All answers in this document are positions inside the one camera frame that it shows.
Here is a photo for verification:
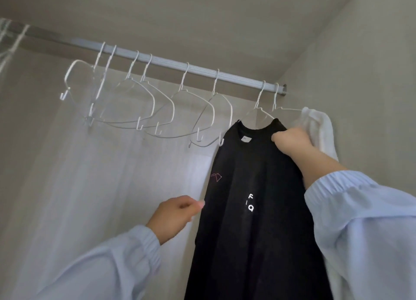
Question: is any person's left hand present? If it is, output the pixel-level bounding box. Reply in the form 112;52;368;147
146;195;205;245

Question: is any person's right hand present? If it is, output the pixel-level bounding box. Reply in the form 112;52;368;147
271;127;325;169

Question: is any black printed t-shirt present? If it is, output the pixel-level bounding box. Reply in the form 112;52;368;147
187;118;335;300

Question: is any person's right forearm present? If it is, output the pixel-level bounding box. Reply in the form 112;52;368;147
298;152;416;300

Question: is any person's left forearm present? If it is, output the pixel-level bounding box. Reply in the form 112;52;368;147
31;224;162;300

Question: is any white hanging garment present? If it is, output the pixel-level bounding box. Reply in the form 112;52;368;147
292;107;347;300

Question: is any silver metal closet rod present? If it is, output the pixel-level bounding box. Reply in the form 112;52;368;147
0;18;288;97

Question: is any translucent white curtain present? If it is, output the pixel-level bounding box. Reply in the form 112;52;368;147
0;46;235;300

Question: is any row of white wire hangers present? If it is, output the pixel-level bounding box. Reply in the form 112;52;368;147
60;42;303;148

